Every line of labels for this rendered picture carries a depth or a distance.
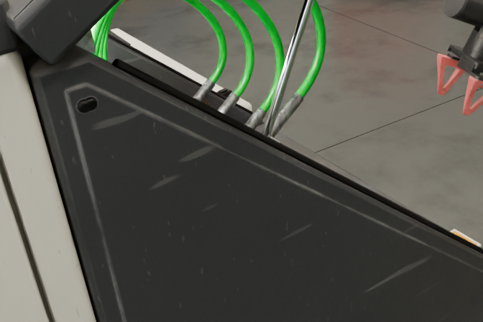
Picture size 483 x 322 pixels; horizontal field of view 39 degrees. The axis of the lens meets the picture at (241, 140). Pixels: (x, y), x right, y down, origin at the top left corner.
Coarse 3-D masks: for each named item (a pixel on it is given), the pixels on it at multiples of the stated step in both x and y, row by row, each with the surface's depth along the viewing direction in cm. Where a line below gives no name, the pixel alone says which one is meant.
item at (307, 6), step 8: (304, 0) 56; (312, 0) 56; (304, 8) 56; (304, 16) 56; (296, 24) 56; (304, 24) 56; (296, 32) 56; (296, 40) 56; (296, 48) 57; (288, 56) 57; (288, 64) 57; (288, 72) 57; (280, 80) 58; (280, 88) 58; (280, 96) 58; (272, 104) 58; (272, 112) 58; (272, 120) 58; (264, 128) 59; (272, 128) 59
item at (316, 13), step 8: (312, 8) 97; (104, 16) 80; (320, 16) 97; (96, 24) 80; (320, 24) 98; (96, 32) 80; (320, 32) 99; (96, 40) 80; (320, 40) 100; (320, 48) 100; (320, 56) 100; (312, 64) 101; (320, 64) 101; (312, 72) 101; (304, 80) 102; (312, 80) 101; (304, 88) 101; (304, 96) 102
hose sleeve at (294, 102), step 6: (294, 96) 101; (300, 96) 101; (288, 102) 101; (294, 102) 101; (300, 102) 101; (282, 108) 101; (288, 108) 101; (294, 108) 101; (282, 114) 101; (288, 114) 101; (276, 120) 101; (282, 120) 101; (276, 126) 100; (276, 132) 101
